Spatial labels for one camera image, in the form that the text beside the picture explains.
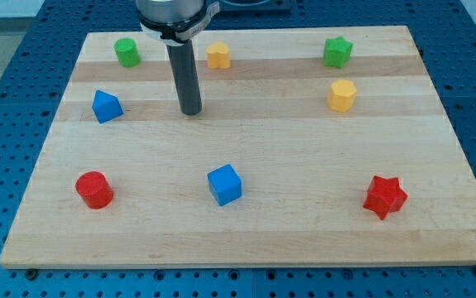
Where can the yellow heart block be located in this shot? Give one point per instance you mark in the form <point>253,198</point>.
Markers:
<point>218,55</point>

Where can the blue triangle block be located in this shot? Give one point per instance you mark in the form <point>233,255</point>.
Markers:
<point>106,106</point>

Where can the green star block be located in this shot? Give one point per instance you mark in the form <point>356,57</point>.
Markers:
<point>337,52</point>

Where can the yellow hexagon block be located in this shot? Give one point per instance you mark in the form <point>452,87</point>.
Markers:
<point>342,95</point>

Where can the wooden board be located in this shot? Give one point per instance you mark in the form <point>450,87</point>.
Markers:
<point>305,168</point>

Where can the green cylinder block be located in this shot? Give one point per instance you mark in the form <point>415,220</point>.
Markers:
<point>126,52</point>

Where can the red cylinder block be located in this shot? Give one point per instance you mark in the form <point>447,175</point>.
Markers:
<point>94,190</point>

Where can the blue cube block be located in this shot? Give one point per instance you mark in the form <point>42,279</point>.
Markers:
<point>225,185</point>

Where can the red star block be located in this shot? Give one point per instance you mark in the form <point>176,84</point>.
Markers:
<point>385,196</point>

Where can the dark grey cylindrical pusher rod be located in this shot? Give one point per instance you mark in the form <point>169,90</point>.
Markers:
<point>182,59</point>

